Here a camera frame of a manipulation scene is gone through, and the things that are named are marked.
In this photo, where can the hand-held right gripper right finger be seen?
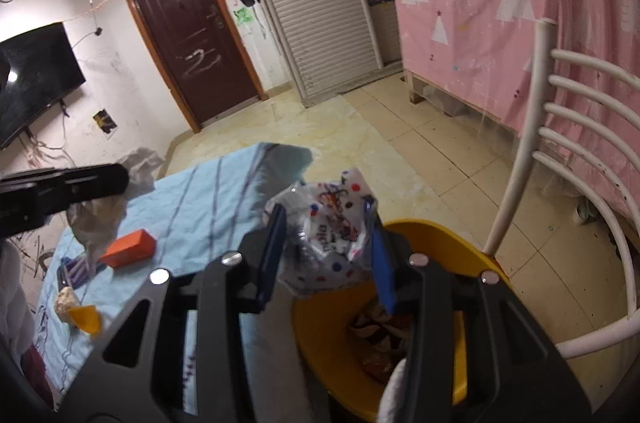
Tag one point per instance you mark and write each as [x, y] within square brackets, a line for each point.
[382, 263]

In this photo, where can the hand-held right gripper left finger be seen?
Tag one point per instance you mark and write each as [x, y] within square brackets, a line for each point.
[272, 253]

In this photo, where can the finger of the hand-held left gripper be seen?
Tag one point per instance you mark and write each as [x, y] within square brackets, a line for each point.
[85, 185]

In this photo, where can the clear plastic bag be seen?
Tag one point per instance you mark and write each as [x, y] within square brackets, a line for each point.
[100, 218]

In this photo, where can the polka dot plastic bag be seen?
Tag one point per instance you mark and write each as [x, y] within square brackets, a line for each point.
[325, 243]

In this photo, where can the person's right hand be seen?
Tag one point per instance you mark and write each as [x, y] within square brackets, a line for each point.
[395, 393]

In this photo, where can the orange box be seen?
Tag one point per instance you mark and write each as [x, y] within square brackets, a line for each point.
[127, 249]

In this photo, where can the light blue striped tablecloth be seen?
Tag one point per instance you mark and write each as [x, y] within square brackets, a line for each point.
[200, 203]

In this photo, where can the black television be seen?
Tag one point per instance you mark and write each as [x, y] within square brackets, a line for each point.
[35, 88]

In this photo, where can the yellow plastic bowl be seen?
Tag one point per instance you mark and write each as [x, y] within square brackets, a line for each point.
[86, 320]

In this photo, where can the brown wooden door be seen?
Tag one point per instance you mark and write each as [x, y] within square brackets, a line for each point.
[190, 43]

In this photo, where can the white louvered wardrobe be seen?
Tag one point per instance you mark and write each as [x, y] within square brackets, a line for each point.
[310, 28]

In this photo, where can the white metal chair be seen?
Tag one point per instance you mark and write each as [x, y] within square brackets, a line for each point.
[542, 68]

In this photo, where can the dark wall photo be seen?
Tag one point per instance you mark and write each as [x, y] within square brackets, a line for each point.
[105, 121]

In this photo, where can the wooden bed frame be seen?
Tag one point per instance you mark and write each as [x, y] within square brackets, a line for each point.
[414, 90]

